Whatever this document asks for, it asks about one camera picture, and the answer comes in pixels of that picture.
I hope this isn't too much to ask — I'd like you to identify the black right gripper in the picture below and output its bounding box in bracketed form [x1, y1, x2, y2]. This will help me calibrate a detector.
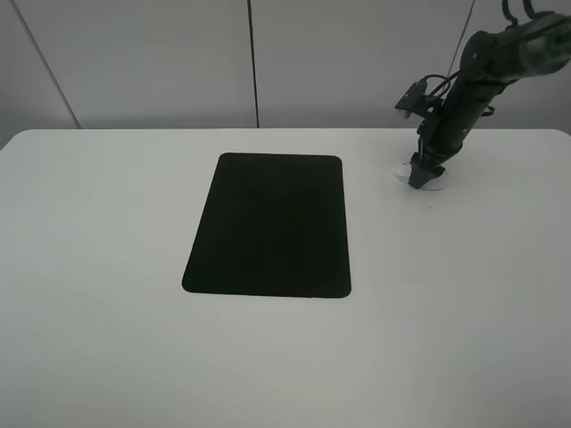
[408, 86, 487, 189]

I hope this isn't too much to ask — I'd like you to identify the white wireless computer mouse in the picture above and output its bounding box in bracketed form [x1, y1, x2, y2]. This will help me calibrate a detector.
[393, 162, 450, 192]

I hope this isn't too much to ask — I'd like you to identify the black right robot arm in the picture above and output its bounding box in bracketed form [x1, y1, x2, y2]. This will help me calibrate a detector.
[409, 13, 570, 188]

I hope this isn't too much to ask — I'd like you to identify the black rectangular mouse pad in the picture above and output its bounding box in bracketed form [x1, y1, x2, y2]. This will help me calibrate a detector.
[181, 152, 352, 299]

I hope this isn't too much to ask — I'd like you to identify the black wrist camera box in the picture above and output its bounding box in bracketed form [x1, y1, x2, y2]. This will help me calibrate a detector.
[394, 78, 439, 119]

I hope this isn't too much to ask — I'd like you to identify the black camera cable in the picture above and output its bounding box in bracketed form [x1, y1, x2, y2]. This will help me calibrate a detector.
[423, 62, 481, 97]

